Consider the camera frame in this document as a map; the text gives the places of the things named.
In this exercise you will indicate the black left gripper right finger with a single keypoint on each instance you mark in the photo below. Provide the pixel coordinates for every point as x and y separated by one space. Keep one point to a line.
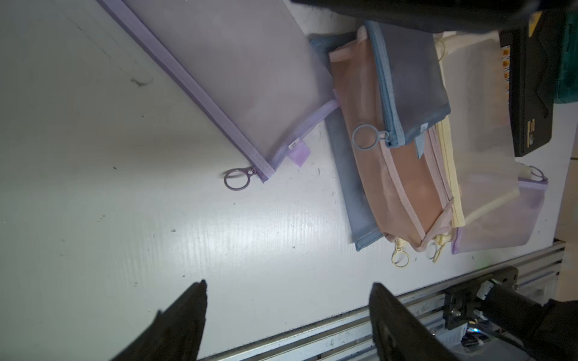
397 334

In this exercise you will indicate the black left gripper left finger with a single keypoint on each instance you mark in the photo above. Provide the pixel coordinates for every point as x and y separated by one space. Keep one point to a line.
175 333

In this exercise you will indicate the pink mesh pencil pouch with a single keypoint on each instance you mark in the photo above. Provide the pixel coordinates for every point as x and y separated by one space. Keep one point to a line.
409 196

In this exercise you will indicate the purple mesh pencil pouch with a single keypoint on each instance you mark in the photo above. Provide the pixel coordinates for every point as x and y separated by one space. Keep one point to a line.
247 65

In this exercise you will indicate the grey blue mesh pouch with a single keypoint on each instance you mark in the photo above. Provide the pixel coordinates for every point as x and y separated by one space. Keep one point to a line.
361 220

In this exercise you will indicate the purple pouch front right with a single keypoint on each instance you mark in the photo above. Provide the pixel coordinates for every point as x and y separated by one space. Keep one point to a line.
511 224

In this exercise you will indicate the yellow trimmed mesh pouch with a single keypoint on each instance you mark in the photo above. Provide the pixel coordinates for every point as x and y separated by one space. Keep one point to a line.
475 138

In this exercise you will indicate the green plastic tool case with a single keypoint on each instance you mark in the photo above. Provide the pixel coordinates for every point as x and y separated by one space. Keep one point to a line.
566 84

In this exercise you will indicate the black yellow battery pack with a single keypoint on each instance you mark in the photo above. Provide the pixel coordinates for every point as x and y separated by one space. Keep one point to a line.
534 53

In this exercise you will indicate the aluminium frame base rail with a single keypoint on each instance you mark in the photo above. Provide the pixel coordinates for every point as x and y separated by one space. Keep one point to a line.
508 302

